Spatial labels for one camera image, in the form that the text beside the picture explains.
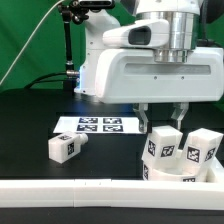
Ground white L-shaped fence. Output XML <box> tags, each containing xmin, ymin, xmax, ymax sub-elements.
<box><xmin>0</xmin><ymin>160</ymin><xmax>224</xmax><ymax>210</ymax></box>

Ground white paper marker sheet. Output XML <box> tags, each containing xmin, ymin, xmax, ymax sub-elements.
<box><xmin>54</xmin><ymin>116</ymin><xmax>140</xmax><ymax>134</ymax></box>

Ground black cables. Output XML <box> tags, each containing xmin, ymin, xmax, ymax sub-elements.
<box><xmin>23</xmin><ymin>72</ymin><xmax>80</xmax><ymax>90</ymax></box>

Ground white cable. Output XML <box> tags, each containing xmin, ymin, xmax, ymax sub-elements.
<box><xmin>0</xmin><ymin>0</ymin><xmax>64</xmax><ymax>87</ymax></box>

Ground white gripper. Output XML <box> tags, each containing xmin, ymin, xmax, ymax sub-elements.
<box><xmin>95</xmin><ymin>19</ymin><xmax>224</xmax><ymax>133</ymax></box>

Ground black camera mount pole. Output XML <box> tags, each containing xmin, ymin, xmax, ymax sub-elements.
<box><xmin>58</xmin><ymin>0</ymin><xmax>89</xmax><ymax>89</ymax></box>

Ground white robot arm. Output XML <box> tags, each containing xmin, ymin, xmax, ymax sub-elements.
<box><xmin>77</xmin><ymin>0</ymin><xmax>224</xmax><ymax>132</ymax></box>

